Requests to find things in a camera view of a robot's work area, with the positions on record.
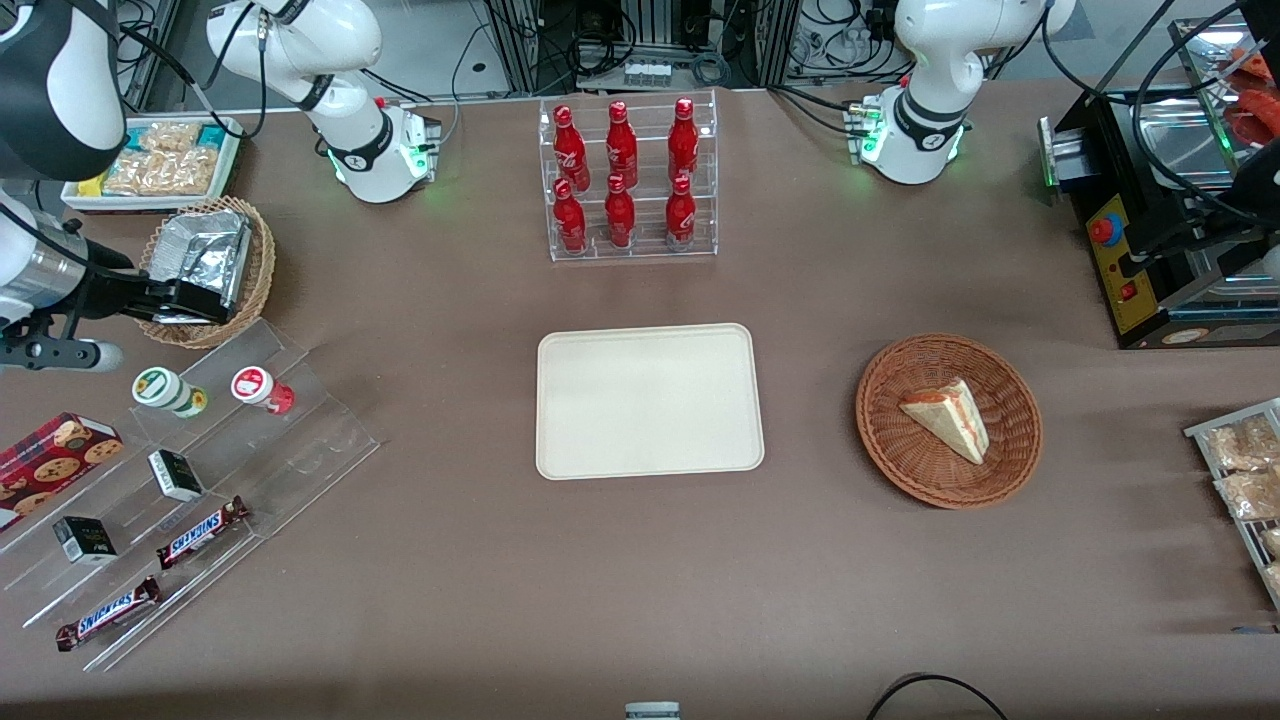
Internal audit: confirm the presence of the clear acrylic stepped display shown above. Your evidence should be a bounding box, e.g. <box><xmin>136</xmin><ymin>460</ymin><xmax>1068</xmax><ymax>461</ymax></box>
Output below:
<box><xmin>0</xmin><ymin>318</ymin><xmax>381</xmax><ymax>673</ymax></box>

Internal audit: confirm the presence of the red gum bottle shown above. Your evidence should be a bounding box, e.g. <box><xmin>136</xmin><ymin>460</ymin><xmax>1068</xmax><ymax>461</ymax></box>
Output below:
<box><xmin>230</xmin><ymin>366</ymin><xmax>296</xmax><ymax>416</ymax></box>

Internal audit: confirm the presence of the triangular wrapped sandwich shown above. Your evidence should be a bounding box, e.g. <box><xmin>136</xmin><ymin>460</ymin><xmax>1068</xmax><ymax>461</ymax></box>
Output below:
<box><xmin>898</xmin><ymin>377</ymin><xmax>991</xmax><ymax>466</ymax></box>

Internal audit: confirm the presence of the small black box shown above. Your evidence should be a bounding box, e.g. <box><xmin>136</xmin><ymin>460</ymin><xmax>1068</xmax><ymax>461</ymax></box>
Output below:
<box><xmin>52</xmin><ymin>516</ymin><xmax>119</xmax><ymax>566</ymax></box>
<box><xmin>148</xmin><ymin>449</ymin><xmax>205</xmax><ymax>503</ymax></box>

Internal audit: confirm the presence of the green gum bottle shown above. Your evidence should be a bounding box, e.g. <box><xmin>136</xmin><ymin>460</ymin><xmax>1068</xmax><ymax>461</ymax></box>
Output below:
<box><xmin>132</xmin><ymin>366</ymin><xmax>209</xmax><ymax>419</ymax></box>

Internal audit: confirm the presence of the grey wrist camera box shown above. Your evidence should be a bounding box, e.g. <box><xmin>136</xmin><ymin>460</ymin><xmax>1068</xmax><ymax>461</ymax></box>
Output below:
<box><xmin>0</xmin><ymin>338</ymin><xmax>124</xmax><ymax>374</ymax></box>

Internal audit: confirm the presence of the cream plastic tray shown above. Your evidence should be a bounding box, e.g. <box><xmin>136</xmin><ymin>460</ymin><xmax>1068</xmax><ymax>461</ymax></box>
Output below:
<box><xmin>536</xmin><ymin>322</ymin><xmax>766</xmax><ymax>482</ymax></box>

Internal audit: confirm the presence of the light wicker basket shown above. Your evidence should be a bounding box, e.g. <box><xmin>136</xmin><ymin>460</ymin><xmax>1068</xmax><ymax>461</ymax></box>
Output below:
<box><xmin>135</xmin><ymin>195</ymin><xmax>277</xmax><ymax>351</ymax></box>

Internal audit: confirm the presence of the black floor cable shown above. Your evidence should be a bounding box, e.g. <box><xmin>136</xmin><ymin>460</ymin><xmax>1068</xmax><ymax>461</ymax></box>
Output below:
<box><xmin>865</xmin><ymin>673</ymin><xmax>1011</xmax><ymax>720</ymax></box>

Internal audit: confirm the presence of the red cola bottle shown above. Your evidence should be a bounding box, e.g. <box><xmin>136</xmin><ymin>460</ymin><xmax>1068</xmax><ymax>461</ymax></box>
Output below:
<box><xmin>665</xmin><ymin>175</ymin><xmax>698</xmax><ymax>248</ymax></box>
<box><xmin>552</xmin><ymin>178</ymin><xmax>589</xmax><ymax>254</ymax></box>
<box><xmin>604</xmin><ymin>174</ymin><xmax>637</xmax><ymax>249</ymax></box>
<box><xmin>605</xmin><ymin>100</ymin><xmax>639</xmax><ymax>189</ymax></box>
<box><xmin>668</xmin><ymin>97</ymin><xmax>701</xmax><ymax>186</ymax></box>
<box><xmin>553</xmin><ymin>104</ymin><xmax>591</xmax><ymax>191</ymax></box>

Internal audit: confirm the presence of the round brown wicker basket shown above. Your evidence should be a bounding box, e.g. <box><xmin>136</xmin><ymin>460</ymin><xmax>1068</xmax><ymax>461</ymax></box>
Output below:
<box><xmin>855</xmin><ymin>333</ymin><xmax>1044</xmax><ymax>511</ymax></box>

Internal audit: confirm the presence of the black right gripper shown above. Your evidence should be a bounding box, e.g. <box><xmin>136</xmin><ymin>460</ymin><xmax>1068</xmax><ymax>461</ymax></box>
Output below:
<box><xmin>72</xmin><ymin>244</ymin><xmax>238</xmax><ymax>325</ymax></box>

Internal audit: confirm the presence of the red packaged item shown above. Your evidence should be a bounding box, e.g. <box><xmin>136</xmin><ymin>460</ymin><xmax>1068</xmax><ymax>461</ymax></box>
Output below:
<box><xmin>1225</xmin><ymin>45</ymin><xmax>1280</xmax><ymax>151</ymax></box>

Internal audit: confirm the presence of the snickers bar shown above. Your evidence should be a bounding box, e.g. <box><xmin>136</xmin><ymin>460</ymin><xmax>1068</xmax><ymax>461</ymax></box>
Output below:
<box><xmin>155</xmin><ymin>496</ymin><xmax>251</xmax><ymax>571</ymax></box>
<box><xmin>55</xmin><ymin>576</ymin><xmax>163</xmax><ymax>653</ymax></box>

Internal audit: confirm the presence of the clear snack bag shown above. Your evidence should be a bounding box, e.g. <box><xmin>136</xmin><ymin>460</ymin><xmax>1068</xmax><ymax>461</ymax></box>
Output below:
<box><xmin>1215</xmin><ymin>470</ymin><xmax>1280</xmax><ymax>521</ymax></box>
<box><xmin>1205</xmin><ymin>415</ymin><xmax>1280</xmax><ymax>471</ymax></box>

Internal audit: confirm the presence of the black machine with yellow panel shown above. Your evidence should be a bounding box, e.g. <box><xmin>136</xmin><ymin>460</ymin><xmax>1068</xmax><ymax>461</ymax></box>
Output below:
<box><xmin>1038</xmin><ymin>85</ymin><xmax>1280</xmax><ymax>351</ymax></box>

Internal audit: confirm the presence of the silver foil tray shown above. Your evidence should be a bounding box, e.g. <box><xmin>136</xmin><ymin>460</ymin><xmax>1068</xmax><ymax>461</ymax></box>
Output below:
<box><xmin>150</xmin><ymin>208</ymin><xmax>253</xmax><ymax>326</ymax></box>

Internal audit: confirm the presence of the white rectangular snack tray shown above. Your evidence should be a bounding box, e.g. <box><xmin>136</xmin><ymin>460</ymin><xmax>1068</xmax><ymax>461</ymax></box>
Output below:
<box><xmin>60</xmin><ymin>115</ymin><xmax>244</xmax><ymax>214</ymax></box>

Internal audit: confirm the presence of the clear acrylic bottle rack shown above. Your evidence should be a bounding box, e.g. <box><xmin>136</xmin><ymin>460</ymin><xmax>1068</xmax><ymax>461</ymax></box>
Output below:
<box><xmin>538</xmin><ymin>88</ymin><xmax>719</xmax><ymax>263</ymax></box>

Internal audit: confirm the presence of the thick black machine cable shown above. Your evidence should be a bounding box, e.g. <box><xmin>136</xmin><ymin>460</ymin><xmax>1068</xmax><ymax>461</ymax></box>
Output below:
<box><xmin>1128</xmin><ymin>0</ymin><xmax>1280</xmax><ymax>233</ymax></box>

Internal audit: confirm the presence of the red cookie box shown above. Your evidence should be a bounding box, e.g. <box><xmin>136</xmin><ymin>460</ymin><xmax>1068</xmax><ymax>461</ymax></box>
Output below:
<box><xmin>0</xmin><ymin>412</ymin><xmax>125</xmax><ymax>531</ymax></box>

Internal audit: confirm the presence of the clear bag of crackers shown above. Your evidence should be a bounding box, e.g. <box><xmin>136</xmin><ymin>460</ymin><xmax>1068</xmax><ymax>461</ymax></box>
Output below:
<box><xmin>103</xmin><ymin>120</ymin><xmax>221</xmax><ymax>197</ymax></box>

